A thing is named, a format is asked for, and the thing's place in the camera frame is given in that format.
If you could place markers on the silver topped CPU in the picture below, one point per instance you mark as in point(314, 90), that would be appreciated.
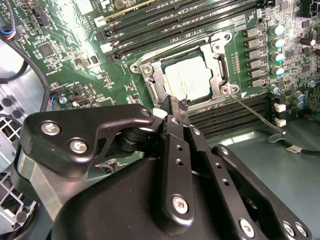
point(187, 77)

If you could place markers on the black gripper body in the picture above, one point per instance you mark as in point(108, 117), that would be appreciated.
point(112, 207)

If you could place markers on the metal socket cover frame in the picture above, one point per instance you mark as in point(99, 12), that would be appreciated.
point(210, 60)

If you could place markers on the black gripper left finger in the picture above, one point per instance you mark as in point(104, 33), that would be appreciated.
point(62, 120)

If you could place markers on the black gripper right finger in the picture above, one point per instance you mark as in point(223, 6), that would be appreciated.
point(225, 175)

